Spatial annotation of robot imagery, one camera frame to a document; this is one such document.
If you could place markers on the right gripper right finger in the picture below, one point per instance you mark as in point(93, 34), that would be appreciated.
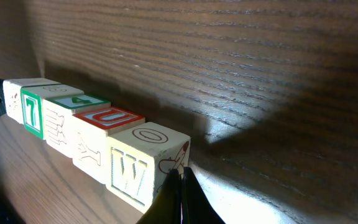
point(196, 208)

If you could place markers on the blue sided wooden block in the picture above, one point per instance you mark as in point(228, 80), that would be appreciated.
point(92, 129)

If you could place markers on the yellow top wooden block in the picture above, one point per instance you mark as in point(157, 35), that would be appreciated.
point(140, 158)

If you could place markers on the green number 7 block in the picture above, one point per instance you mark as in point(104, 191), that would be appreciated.
point(32, 98)

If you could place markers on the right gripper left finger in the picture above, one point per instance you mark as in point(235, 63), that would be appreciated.
point(166, 208)

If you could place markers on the gift picture wooden block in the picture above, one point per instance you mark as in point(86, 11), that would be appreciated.
point(58, 119)

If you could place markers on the plain front wooden block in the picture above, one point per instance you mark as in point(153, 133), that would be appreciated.
point(12, 94)

